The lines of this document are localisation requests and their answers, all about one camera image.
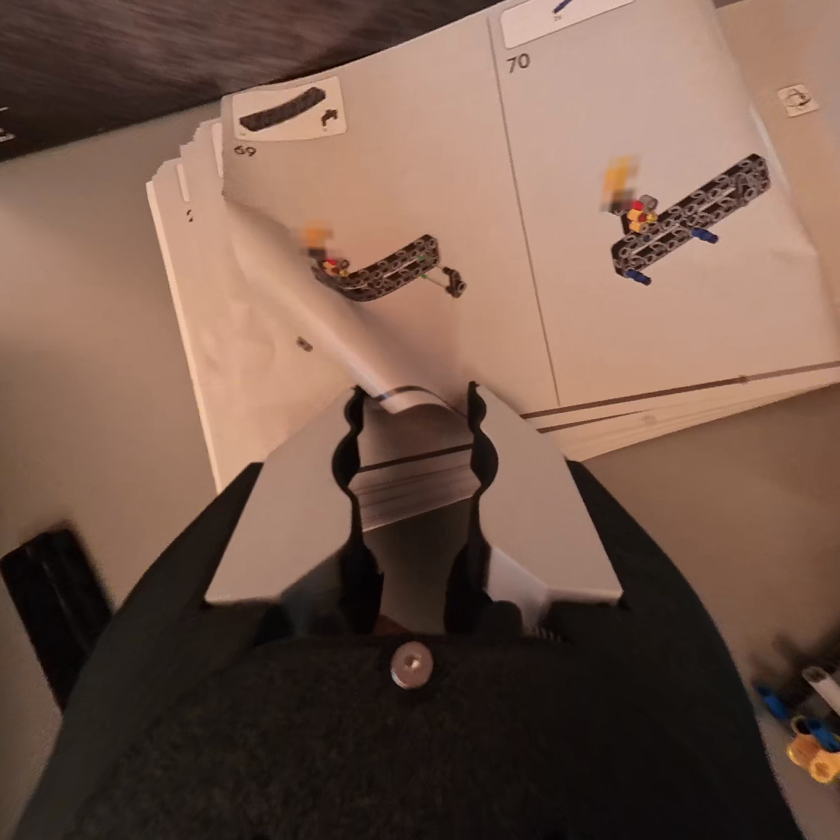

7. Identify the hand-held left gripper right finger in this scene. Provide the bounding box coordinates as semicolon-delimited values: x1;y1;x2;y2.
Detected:
445;381;624;635

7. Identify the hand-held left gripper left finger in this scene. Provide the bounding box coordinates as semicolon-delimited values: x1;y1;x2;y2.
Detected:
203;385;387;635

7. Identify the lego instruction booklet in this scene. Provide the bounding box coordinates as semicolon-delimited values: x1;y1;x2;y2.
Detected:
146;0;840;496

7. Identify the lego car chassis model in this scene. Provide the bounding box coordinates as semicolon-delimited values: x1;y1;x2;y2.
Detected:
751;630;840;785

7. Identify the black rectangular object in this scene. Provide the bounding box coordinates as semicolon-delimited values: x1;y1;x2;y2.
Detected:
0;521;114;713

